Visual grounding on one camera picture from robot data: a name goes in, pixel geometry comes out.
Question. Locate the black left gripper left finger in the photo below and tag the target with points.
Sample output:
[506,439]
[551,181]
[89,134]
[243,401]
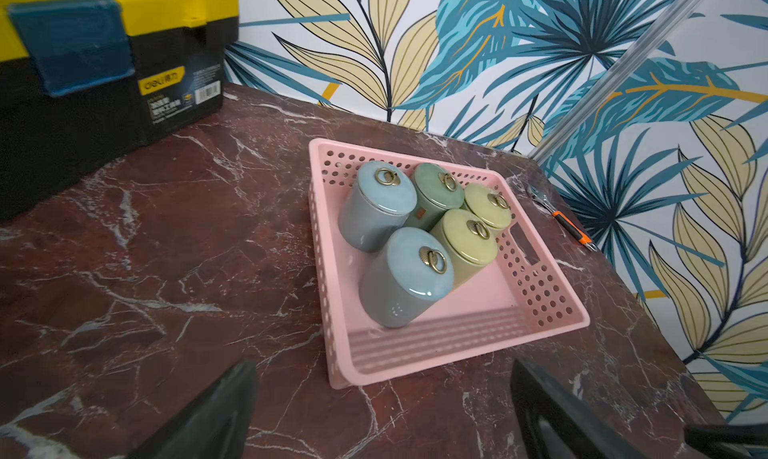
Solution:
[213,425]

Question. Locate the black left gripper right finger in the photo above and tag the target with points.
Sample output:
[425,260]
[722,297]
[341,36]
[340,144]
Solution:
[556,424]

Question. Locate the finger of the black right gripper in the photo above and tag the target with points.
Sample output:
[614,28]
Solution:
[728,441]

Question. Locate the pink perforated plastic basket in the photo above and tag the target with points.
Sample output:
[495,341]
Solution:
[523,296]

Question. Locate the yellow-green front tea canister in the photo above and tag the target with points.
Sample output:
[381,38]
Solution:
[469,243]

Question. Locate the yellow-green tea canister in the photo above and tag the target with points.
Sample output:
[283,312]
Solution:
[469,243]
[490,207]

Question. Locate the blue front tea canister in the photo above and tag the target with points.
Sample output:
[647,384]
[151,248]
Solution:
[410,274]

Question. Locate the blue tea canister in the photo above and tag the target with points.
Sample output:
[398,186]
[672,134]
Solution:
[380,202]
[410,274]

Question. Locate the yellow-green rear tea canister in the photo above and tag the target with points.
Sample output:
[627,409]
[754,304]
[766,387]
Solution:
[490,207]

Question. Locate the dark green rear tea canister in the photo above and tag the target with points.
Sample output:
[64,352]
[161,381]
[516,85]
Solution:
[437,192]

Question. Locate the blue rear tea canister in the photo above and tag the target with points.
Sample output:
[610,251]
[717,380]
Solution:
[380,202]

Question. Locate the yellow black toolbox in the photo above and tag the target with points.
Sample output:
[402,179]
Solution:
[84,82]

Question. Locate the orange handled adjustable wrench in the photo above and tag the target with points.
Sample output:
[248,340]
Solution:
[566,223]

